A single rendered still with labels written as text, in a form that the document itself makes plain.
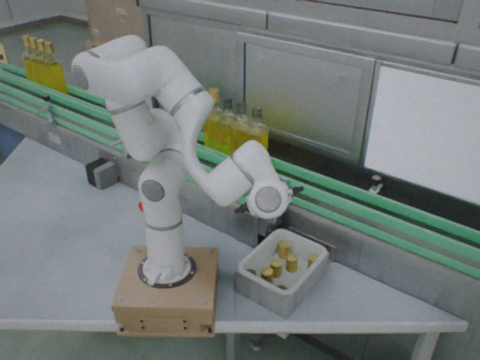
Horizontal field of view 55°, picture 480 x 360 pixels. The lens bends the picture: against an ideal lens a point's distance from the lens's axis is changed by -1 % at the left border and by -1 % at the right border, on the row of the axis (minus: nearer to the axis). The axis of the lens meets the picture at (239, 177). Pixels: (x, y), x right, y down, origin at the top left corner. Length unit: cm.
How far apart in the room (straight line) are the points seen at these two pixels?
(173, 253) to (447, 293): 72
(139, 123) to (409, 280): 82
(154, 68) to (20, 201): 107
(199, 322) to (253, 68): 81
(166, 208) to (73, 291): 43
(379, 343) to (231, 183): 118
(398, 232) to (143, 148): 70
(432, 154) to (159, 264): 78
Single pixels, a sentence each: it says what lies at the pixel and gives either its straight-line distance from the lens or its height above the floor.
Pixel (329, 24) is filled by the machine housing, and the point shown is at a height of 139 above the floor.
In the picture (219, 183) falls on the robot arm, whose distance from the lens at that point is 87.
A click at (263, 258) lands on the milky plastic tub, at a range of 136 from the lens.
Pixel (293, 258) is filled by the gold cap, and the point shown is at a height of 81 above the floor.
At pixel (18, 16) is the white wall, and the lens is 759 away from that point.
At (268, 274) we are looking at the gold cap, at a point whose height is 81.
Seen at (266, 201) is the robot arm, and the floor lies 121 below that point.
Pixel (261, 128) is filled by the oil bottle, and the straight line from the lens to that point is 141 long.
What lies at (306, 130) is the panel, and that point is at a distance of 150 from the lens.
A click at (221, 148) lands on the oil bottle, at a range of 153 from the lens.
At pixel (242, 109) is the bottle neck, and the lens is 143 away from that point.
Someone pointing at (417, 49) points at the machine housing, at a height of 136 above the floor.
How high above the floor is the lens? 171
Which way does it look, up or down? 32 degrees down
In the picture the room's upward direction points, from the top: straight up
